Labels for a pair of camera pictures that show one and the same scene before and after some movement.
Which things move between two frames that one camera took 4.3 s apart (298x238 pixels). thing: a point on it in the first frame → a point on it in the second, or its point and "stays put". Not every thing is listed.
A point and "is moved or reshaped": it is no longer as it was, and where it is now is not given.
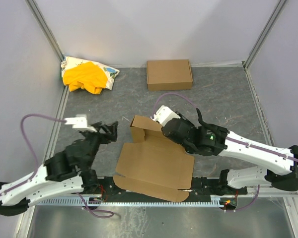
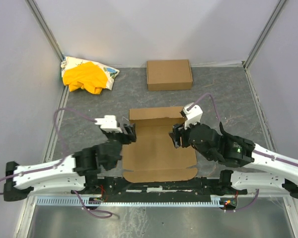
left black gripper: x=105 y=131 → x=128 y=133
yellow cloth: x=89 y=76 stays put
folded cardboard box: x=169 y=75 stays put
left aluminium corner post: x=40 y=23 stays put
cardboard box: x=154 y=163 is moved or reshaped
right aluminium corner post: x=275 y=17 stays put
